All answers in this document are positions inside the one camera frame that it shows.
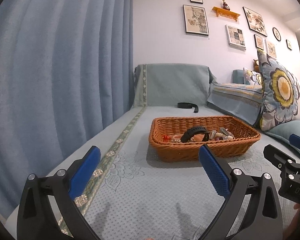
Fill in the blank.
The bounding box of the silver snap hair clip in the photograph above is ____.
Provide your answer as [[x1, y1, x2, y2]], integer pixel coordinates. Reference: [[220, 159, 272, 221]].
[[219, 127, 230, 136]]

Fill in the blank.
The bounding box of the cream spiral hair tie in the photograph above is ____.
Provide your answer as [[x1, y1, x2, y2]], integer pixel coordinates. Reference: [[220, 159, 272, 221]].
[[214, 134, 235, 141]]

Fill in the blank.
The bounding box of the dark metal alligator clip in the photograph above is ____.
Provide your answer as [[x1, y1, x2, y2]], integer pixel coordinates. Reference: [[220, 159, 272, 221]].
[[209, 130, 216, 140]]

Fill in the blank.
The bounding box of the black watch band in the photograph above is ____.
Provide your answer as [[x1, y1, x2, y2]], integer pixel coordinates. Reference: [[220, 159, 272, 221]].
[[180, 126, 210, 143]]

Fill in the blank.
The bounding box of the red hair clip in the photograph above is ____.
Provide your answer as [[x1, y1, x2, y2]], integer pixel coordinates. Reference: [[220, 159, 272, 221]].
[[162, 135, 171, 142]]

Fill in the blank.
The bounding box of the right hand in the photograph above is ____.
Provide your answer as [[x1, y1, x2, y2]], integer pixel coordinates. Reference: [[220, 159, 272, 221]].
[[283, 203, 300, 239]]

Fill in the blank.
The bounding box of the teal cushion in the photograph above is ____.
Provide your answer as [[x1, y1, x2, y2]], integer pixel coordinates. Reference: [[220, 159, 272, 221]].
[[265, 120, 300, 154]]

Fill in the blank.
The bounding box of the large floral pillow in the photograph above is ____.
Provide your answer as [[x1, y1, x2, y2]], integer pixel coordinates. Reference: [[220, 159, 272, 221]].
[[257, 50, 300, 131]]

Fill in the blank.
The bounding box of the small floral pillow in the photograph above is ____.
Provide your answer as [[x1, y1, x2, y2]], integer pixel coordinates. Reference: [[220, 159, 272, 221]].
[[243, 68, 262, 86]]

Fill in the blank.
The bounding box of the orange wicker basket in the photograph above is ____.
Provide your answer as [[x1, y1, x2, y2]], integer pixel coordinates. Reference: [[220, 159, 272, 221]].
[[148, 115, 261, 162]]

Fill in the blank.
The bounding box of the figurine on shelf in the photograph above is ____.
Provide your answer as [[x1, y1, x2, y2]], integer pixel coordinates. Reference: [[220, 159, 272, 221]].
[[222, 0, 230, 11]]

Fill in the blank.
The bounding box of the teal sofa armrest cover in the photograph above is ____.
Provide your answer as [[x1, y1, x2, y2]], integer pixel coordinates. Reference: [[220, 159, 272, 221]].
[[133, 63, 216, 107]]

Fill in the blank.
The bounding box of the blue curtain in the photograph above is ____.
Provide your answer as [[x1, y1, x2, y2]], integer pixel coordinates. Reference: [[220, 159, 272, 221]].
[[0, 0, 133, 218]]

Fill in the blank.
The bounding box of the tiny picture frame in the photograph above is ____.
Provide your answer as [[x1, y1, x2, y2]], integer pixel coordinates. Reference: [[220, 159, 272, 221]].
[[286, 40, 292, 50]]

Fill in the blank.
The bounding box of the small dark picture frame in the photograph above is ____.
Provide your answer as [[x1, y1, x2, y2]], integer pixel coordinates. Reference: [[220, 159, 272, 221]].
[[254, 34, 264, 50]]

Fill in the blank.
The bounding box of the round wall clock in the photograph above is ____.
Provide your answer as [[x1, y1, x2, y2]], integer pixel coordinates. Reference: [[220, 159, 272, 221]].
[[273, 27, 281, 42]]

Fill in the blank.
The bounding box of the black strap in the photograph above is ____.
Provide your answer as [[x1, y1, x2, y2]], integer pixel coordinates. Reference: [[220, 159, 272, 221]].
[[177, 102, 199, 113]]

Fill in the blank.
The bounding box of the white picture frame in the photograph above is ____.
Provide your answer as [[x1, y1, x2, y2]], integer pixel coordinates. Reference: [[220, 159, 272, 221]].
[[225, 24, 246, 51]]

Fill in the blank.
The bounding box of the floral picture frame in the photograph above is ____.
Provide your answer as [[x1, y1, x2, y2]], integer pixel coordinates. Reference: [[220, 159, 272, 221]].
[[243, 7, 267, 37]]

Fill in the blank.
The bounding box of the yellow wall shelf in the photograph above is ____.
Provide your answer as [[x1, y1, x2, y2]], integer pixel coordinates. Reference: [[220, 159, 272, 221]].
[[212, 7, 240, 22]]

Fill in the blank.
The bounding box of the large butterfly picture frame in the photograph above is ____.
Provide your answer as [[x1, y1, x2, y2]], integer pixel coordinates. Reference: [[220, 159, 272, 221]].
[[183, 5, 209, 36]]

